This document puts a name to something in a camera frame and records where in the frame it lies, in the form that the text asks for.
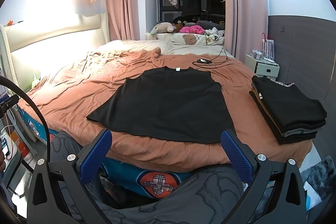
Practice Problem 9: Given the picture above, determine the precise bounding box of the black sleeveless shirt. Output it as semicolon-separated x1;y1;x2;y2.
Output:
87;67;235;144

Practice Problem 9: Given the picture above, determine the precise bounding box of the stack of folded clothes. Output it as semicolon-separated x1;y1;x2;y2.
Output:
249;76;327;145

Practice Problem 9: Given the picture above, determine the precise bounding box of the white bedside table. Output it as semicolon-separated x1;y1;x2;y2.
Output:
244;55;280;80

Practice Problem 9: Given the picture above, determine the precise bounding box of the cream bed sheet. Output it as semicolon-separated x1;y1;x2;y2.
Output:
97;40;233;58

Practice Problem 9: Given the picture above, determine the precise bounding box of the cream padded headboard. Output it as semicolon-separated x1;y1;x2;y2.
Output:
1;12;110;91

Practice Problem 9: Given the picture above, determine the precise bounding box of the bear print pillow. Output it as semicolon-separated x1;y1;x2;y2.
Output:
145;32;224;46

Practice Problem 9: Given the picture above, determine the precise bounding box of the pink garment pile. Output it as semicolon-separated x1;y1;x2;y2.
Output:
180;25;205;35

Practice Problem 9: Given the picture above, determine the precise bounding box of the beige plush toy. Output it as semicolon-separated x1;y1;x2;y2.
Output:
150;22;176;36

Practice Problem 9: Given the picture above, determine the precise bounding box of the right pink curtain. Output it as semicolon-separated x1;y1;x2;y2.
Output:
224;0;268;61

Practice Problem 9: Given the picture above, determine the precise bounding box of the black cable with device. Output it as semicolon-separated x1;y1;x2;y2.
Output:
192;47;235;69

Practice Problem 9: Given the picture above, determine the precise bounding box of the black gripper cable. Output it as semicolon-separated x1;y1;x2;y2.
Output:
0;76;51;163

